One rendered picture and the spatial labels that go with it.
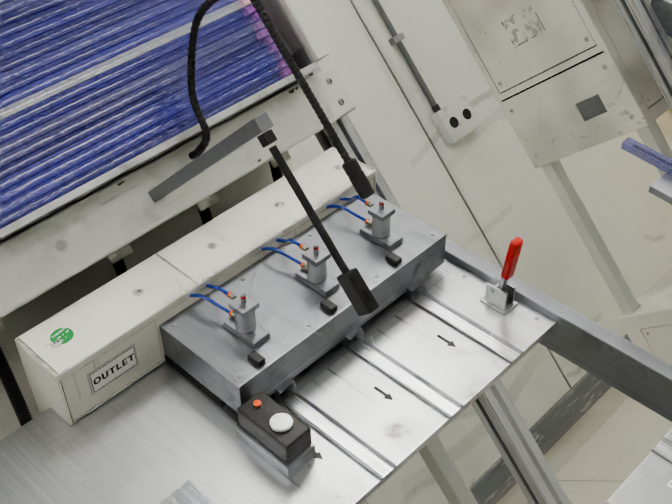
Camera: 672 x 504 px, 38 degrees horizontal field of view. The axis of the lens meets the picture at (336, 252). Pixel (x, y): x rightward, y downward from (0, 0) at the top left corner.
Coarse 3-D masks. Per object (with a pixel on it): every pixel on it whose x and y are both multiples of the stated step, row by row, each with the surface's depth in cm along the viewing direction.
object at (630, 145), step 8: (624, 144) 119; (632, 144) 118; (640, 144) 118; (632, 152) 118; (640, 152) 117; (648, 152) 117; (656, 152) 117; (648, 160) 117; (656, 160) 116; (664, 160) 116; (664, 168) 116
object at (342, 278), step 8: (352, 272) 92; (344, 280) 93; (352, 280) 92; (360, 280) 93; (344, 288) 94; (352, 288) 93; (360, 288) 93; (368, 288) 93; (352, 296) 93; (360, 296) 93; (368, 296) 93; (352, 304) 94; (360, 304) 93; (368, 304) 93; (376, 304) 93; (360, 312) 94; (368, 312) 93
